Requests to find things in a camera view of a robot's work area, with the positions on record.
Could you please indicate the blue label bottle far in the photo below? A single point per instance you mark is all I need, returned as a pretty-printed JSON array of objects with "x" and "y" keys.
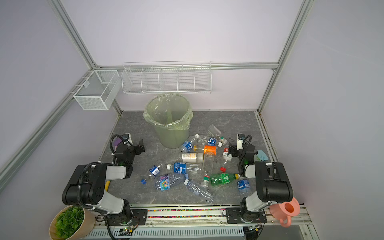
[{"x": 209, "y": 141}]

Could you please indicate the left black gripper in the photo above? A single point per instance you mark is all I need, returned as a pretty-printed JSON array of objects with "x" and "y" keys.
[{"x": 137, "y": 149}]

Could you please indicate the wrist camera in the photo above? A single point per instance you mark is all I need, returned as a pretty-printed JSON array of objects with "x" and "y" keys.
[
  {"x": 240, "y": 141},
  {"x": 127, "y": 139}
]

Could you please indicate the purple pink brush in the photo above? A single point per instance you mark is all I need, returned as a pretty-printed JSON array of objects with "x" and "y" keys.
[{"x": 117, "y": 141}]

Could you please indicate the orange label juice bottle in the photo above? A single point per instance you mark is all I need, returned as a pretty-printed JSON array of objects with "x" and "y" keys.
[{"x": 206, "y": 149}]

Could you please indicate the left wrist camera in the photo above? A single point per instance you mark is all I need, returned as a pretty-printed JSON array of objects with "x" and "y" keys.
[{"x": 127, "y": 139}]

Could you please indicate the green soda bottle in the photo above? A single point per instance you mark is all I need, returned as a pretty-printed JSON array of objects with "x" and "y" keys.
[{"x": 223, "y": 178}]

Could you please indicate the blue label bottle right front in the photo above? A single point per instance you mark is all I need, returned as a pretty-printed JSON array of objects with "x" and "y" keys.
[{"x": 244, "y": 188}]

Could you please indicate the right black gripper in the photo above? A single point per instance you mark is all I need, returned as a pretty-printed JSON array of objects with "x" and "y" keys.
[{"x": 233, "y": 151}]

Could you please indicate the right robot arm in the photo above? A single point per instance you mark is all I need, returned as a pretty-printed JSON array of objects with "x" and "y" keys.
[{"x": 272, "y": 183}]

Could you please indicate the small white mesh basket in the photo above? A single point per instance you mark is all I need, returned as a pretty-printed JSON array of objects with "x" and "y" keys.
[{"x": 99, "y": 90}]

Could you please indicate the red label bottle red cap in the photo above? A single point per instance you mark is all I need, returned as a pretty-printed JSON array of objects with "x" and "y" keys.
[{"x": 226, "y": 155}]

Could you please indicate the potted green plant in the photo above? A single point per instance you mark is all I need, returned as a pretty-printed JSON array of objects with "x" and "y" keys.
[{"x": 72, "y": 223}]

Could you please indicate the white label milky bottle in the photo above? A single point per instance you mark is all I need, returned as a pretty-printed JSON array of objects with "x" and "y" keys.
[{"x": 191, "y": 157}]

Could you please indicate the colourful label clear bottle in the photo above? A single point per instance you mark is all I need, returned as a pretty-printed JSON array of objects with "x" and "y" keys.
[{"x": 167, "y": 181}]

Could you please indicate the blue label bottle near bin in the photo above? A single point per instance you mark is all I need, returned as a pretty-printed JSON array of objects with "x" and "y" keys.
[{"x": 188, "y": 145}]

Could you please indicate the clear bottle white cap front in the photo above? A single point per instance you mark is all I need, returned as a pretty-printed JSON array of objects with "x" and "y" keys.
[{"x": 199, "y": 190}]

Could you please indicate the green mesh trash bin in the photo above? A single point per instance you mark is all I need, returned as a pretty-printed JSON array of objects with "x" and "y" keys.
[{"x": 170, "y": 114}]

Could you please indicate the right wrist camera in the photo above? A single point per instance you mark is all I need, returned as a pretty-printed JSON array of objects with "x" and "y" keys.
[{"x": 240, "y": 141}]

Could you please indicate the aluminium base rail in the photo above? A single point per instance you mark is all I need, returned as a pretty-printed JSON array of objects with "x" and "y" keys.
[{"x": 198, "y": 216}]

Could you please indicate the light blue trowel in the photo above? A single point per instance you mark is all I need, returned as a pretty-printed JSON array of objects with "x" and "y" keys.
[{"x": 262, "y": 156}]

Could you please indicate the blue label bottle white cap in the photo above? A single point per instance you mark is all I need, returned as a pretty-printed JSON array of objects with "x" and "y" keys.
[{"x": 185, "y": 168}]

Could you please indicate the blue yellow garden fork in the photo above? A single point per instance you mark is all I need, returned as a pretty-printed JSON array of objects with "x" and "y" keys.
[{"x": 107, "y": 184}]

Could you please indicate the pink watering can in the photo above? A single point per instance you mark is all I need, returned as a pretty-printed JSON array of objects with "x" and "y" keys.
[{"x": 285, "y": 212}]

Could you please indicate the clear square bottle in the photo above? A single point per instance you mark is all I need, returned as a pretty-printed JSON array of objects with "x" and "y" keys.
[{"x": 214, "y": 131}]

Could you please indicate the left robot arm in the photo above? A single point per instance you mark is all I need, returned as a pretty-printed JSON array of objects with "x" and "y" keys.
[{"x": 86, "y": 187}]

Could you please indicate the long white wire shelf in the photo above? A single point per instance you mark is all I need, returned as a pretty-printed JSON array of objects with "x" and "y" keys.
[{"x": 167, "y": 77}]

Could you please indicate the crushed blue label bottle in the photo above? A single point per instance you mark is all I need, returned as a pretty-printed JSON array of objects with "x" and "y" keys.
[{"x": 152, "y": 173}]

